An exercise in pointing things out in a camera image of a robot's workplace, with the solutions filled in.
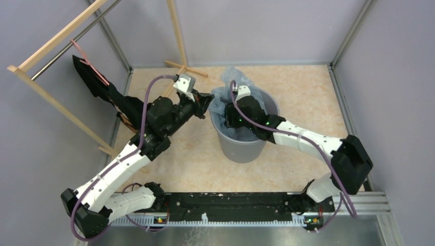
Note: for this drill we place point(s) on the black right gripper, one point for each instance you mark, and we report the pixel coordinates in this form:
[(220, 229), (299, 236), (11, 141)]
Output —
[(231, 110)]

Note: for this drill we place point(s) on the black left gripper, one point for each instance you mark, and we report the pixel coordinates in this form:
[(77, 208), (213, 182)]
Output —
[(201, 102)]

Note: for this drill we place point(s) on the grey plastic trash bin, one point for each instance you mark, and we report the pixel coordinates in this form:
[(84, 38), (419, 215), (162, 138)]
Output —
[(244, 151)]

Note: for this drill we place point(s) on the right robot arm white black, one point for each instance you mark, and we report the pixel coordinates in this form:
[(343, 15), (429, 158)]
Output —
[(347, 159)]

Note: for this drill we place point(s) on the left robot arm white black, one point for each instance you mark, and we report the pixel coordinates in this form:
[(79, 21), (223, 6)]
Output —
[(93, 206)]

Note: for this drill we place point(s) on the black cloth garment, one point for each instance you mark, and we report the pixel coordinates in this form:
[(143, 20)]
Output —
[(129, 109)]

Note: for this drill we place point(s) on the pink clothes hanger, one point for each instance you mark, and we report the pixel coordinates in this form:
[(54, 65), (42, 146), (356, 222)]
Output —
[(87, 61)]

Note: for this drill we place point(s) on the metal rack rod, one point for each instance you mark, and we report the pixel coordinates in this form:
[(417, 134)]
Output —
[(97, 20)]

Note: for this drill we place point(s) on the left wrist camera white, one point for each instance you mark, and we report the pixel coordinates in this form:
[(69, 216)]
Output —
[(184, 85)]

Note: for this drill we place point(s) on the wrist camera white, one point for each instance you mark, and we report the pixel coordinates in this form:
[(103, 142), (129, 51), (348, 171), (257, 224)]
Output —
[(184, 85), (242, 91)]

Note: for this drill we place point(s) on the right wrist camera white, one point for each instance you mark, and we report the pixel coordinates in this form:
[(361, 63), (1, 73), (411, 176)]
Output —
[(242, 91)]

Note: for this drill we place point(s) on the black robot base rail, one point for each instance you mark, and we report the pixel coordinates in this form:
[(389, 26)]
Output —
[(239, 207)]

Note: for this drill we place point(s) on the wooden clothes rack frame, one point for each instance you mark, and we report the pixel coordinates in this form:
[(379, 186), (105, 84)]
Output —
[(30, 126)]

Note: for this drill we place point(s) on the aluminium corner frame post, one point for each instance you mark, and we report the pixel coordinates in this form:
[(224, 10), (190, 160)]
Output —
[(352, 32)]

